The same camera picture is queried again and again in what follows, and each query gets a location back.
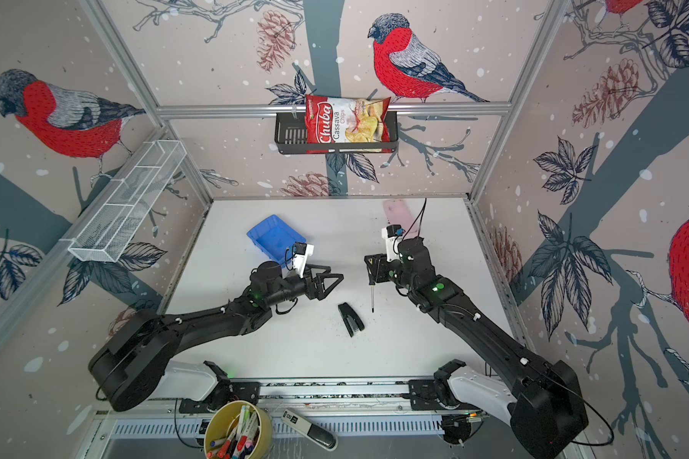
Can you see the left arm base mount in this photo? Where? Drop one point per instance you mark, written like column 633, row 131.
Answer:
column 225, row 392

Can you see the blue plastic bin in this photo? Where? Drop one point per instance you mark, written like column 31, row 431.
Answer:
column 275, row 238

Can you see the black stapler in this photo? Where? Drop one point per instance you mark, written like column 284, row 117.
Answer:
column 352, row 321

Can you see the red cassava chips bag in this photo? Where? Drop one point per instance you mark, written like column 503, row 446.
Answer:
column 362, row 119

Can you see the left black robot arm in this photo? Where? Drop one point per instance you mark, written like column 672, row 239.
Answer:
column 130, row 366

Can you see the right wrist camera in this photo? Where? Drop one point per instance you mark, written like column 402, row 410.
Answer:
column 391, row 234

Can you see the yellow cup of markers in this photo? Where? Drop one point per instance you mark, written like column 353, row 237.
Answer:
column 239, row 430

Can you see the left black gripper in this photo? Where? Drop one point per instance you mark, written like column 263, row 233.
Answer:
column 322, row 295

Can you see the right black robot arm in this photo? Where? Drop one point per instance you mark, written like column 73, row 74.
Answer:
column 541, row 402

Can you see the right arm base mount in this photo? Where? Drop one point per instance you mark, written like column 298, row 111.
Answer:
column 430, row 395

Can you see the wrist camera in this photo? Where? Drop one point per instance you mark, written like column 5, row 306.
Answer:
column 391, row 234
column 301, row 253

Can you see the black yellow handled screwdriver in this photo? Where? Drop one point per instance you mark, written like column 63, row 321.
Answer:
column 372, row 287

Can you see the black wall basket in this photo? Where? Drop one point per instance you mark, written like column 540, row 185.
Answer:
column 292, row 137

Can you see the white wire mesh shelf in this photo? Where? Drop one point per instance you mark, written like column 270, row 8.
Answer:
column 111, row 228

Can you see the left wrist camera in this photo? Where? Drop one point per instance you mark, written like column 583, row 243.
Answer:
column 301, row 253

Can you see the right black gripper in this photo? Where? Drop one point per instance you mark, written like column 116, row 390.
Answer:
column 372, row 271

